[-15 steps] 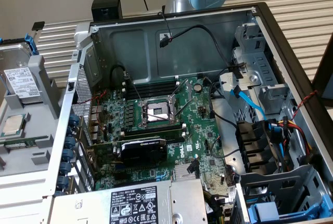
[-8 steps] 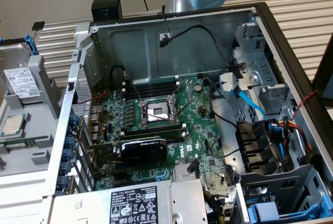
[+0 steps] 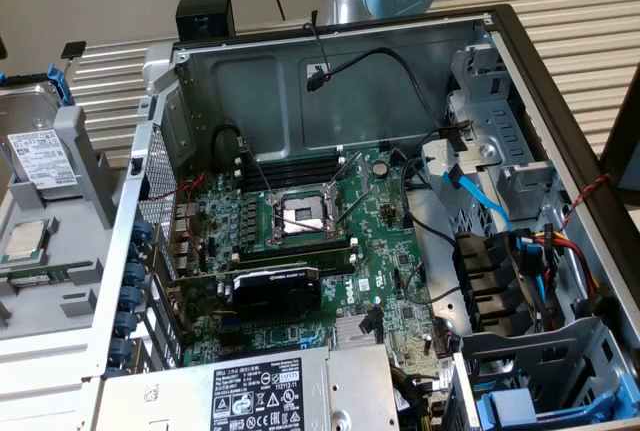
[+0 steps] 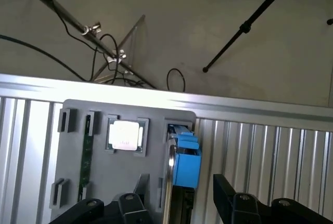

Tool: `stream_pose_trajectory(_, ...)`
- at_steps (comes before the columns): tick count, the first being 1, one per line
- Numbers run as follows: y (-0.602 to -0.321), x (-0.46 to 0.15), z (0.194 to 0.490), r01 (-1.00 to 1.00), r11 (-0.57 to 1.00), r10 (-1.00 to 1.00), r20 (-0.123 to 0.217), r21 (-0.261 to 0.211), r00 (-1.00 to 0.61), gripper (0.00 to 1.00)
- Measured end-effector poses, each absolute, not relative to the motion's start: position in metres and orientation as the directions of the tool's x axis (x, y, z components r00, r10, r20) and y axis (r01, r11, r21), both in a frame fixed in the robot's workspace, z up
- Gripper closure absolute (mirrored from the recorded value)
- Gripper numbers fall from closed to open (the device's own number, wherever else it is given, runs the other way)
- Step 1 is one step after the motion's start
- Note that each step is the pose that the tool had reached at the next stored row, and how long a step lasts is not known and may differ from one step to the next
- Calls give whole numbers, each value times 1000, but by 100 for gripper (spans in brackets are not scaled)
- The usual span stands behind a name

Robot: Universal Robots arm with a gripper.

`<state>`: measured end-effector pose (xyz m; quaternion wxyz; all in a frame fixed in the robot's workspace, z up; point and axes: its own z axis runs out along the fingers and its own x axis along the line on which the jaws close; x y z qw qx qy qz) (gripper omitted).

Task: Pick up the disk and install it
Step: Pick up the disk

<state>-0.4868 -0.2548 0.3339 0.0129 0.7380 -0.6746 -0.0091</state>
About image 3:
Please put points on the hard disk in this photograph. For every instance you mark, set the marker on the hard disk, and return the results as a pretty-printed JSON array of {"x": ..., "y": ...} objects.
[{"x": 42, "y": 158}]

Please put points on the blue disk carrier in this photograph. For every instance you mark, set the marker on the blue disk carrier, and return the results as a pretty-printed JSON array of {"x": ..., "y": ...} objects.
[{"x": 505, "y": 408}]

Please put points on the metal socket cover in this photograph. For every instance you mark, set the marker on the metal socket cover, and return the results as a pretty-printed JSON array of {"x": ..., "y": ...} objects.
[{"x": 331, "y": 201}]

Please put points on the CPU socket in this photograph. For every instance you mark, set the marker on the CPU socket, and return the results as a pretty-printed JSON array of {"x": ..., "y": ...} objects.
[{"x": 300, "y": 216}]

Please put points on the black RAM slot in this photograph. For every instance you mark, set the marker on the black RAM slot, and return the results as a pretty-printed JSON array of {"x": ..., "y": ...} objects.
[
  {"x": 335, "y": 266},
  {"x": 290, "y": 167},
  {"x": 300, "y": 246},
  {"x": 290, "y": 178}
]

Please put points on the metal locking lever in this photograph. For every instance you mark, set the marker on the metal locking lever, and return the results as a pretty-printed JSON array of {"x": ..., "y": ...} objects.
[
  {"x": 347, "y": 167},
  {"x": 257, "y": 168}
]

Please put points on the green Dell motherboard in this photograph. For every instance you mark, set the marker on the green Dell motherboard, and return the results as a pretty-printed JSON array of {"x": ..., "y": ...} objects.
[{"x": 370, "y": 231}]

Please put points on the coin cell battery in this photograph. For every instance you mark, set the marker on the coin cell battery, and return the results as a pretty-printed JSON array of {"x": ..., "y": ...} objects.
[{"x": 380, "y": 168}]

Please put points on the black graphics card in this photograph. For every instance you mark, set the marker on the black graphics card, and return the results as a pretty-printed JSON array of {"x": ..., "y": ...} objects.
[{"x": 275, "y": 293}]

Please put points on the open grey PC case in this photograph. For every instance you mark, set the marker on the open grey PC case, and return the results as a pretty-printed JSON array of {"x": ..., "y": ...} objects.
[{"x": 250, "y": 101}]

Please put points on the silver chipset heatsink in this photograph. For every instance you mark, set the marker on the silver chipset heatsink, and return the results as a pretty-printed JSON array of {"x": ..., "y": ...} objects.
[{"x": 347, "y": 331}]

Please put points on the grey metal drive cage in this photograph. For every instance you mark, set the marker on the grey metal drive cage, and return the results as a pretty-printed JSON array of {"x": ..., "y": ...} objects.
[{"x": 500, "y": 121}]

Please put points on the blue expansion card retainer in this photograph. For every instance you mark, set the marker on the blue expansion card retainer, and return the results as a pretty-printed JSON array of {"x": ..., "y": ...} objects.
[{"x": 132, "y": 296}]

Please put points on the black connector with blue tab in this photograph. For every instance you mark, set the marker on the black connector with blue tab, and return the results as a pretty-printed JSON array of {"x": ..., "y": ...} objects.
[{"x": 530, "y": 253}]

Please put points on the silver power supply unit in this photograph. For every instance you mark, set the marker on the silver power supply unit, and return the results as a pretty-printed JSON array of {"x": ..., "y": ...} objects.
[{"x": 190, "y": 401}]

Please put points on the grey parts rack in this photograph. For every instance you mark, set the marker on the grey parts rack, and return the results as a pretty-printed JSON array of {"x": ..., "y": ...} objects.
[{"x": 75, "y": 261}]

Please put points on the green RAM stick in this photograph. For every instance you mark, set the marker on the green RAM stick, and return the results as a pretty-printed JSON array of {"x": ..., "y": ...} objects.
[{"x": 50, "y": 273}]

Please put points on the silver CPU chip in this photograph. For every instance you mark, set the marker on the silver CPU chip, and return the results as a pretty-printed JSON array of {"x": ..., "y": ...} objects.
[{"x": 25, "y": 243}]

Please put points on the dark brown panel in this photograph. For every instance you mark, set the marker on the dark brown panel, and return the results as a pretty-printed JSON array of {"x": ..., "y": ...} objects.
[{"x": 625, "y": 151}]

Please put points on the black box bracket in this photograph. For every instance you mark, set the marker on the black box bracket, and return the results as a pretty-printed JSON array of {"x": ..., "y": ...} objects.
[{"x": 200, "y": 21}]

